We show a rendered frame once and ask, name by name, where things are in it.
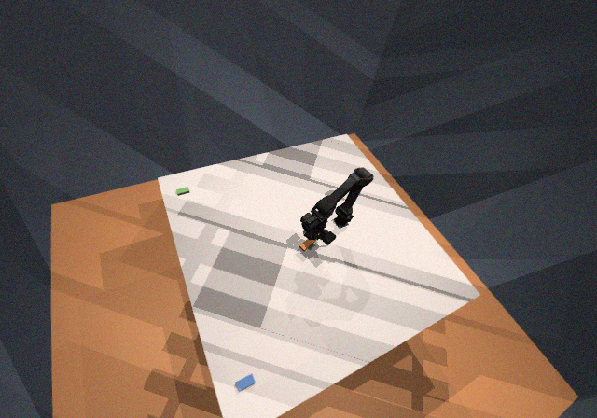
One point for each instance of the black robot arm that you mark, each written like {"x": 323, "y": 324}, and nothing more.
{"x": 326, "y": 206}

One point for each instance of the blue rectangular block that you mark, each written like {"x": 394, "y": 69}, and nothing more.
{"x": 245, "y": 382}

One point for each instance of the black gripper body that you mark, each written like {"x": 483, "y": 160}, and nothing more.
{"x": 328, "y": 236}

